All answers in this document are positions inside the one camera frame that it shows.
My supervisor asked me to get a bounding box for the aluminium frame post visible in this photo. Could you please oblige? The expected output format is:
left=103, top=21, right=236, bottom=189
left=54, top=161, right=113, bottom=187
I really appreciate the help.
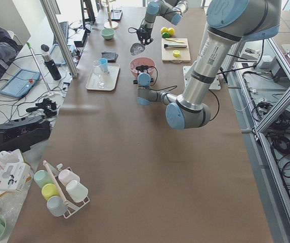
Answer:
left=40, top=0, right=78, bottom=78

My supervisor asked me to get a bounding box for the yellow plastic knife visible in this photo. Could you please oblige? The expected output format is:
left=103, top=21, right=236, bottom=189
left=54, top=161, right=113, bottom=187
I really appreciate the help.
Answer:
left=165, top=38, right=185, bottom=43

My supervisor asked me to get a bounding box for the black water bottle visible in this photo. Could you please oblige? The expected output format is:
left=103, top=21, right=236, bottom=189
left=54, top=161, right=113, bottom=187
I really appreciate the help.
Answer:
left=42, top=52, right=61, bottom=80

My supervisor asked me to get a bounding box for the lemon half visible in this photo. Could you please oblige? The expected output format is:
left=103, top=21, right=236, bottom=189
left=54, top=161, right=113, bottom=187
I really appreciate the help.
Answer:
left=173, top=50, right=180, bottom=57

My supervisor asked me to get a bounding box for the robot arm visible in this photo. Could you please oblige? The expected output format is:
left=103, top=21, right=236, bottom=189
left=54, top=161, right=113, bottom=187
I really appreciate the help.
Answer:
left=137, top=1, right=281, bottom=130
left=136, top=1, right=189, bottom=46

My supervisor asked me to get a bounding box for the wooden cup stand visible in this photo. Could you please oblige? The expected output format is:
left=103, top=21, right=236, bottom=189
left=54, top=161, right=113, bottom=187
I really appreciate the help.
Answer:
left=101, top=0, right=118, bottom=29

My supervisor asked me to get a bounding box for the steel muddler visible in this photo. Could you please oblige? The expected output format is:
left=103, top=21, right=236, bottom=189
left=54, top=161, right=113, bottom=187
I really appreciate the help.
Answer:
left=163, top=44, right=187, bottom=49

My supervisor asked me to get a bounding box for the clear wine glass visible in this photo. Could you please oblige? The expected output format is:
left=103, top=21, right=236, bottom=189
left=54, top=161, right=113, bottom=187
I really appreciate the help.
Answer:
left=92, top=60, right=105, bottom=89

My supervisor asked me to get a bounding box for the cream serving tray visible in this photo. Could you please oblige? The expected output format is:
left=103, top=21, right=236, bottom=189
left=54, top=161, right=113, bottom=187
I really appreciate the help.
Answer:
left=86, top=63, right=120, bottom=91

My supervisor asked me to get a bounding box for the lower whole lemon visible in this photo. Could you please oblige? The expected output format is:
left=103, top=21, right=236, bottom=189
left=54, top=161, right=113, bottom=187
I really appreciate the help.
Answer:
left=168, top=27, right=175, bottom=36

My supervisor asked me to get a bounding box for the white cup rack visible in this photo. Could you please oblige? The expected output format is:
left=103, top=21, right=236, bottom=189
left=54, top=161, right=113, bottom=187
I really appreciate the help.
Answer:
left=34, top=160, right=91, bottom=219

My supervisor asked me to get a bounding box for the black glass tray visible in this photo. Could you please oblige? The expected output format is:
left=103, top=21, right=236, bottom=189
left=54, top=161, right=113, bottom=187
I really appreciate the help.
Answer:
left=110, top=10, right=122, bottom=21

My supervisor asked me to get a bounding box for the green bowl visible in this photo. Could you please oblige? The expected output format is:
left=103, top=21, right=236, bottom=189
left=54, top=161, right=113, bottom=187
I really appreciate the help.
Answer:
left=101, top=28, right=115, bottom=40

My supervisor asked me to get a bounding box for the black bag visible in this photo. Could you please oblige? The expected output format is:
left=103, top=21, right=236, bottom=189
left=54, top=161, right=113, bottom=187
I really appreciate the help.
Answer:
left=0, top=115, right=51, bottom=152

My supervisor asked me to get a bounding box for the metal ice scoop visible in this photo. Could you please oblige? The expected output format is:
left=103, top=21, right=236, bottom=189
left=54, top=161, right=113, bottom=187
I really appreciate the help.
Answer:
left=130, top=43, right=145, bottom=56

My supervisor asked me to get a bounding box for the bamboo cutting board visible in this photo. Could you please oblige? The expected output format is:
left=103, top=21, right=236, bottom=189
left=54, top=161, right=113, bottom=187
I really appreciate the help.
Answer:
left=161, top=38, right=191, bottom=63

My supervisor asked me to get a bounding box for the whole lemon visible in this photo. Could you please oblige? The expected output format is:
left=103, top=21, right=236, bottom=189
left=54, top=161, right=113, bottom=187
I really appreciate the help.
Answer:
left=160, top=27, right=168, bottom=34
left=168, top=27, right=175, bottom=36

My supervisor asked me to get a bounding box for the black keyboard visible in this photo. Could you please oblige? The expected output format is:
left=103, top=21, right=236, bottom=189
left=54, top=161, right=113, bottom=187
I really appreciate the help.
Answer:
left=59, top=21, right=69, bottom=43

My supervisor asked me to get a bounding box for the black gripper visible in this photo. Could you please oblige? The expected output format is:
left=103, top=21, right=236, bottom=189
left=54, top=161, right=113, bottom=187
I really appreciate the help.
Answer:
left=136, top=65, right=150, bottom=73
left=137, top=26, right=153, bottom=45

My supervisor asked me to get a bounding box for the upper whole lemon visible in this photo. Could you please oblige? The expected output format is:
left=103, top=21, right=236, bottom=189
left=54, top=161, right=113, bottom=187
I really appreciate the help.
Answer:
left=160, top=27, right=168, bottom=34

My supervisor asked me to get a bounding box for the blue teach pendant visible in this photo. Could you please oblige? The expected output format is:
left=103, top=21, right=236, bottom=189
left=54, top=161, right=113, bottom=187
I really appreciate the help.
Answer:
left=49, top=44, right=66, bottom=66
left=0, top=69, right=40, bottom=98

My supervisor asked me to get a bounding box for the blue cup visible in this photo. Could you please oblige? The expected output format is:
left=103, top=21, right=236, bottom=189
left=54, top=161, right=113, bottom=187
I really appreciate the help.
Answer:
left=98, top=58, right=108, bottom=73

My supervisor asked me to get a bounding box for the grey folded cloth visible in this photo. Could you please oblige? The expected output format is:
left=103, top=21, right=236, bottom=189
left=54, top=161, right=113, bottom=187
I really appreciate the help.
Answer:
left=101, top=52, right=118, bottom=63

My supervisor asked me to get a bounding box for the pink bowl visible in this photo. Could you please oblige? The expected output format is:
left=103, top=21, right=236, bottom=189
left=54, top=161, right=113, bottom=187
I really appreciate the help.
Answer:
left=129, top=57, right=155, bottom=77

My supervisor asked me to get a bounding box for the green lime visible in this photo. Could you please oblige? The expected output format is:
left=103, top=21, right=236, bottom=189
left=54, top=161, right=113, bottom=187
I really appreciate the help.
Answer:
left=161, top=32, right=170, bottom=38

